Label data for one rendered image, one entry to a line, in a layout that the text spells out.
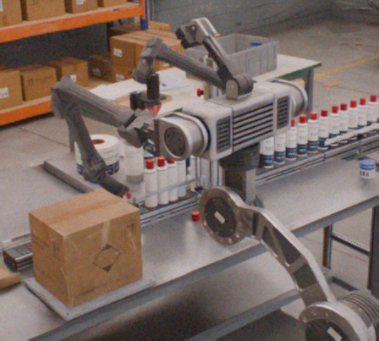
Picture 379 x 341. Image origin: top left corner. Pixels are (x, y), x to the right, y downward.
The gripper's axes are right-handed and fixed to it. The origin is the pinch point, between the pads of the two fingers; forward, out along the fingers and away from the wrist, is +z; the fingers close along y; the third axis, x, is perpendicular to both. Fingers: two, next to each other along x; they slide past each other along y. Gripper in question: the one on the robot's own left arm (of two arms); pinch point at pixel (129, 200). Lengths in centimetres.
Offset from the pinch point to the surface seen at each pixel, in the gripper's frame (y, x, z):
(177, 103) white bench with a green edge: 128, -81, 93
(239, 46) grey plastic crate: 179, -162, 151
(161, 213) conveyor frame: -5.1, -3.5, 13.9
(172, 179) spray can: -2.6, -17.7, 10.3
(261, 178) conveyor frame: -6, -45, 53
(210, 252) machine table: -40.0, 0.3, 14.2
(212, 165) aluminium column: -16.2, -31.0, 11.9
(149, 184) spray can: -1.5, -10.2, 2.3
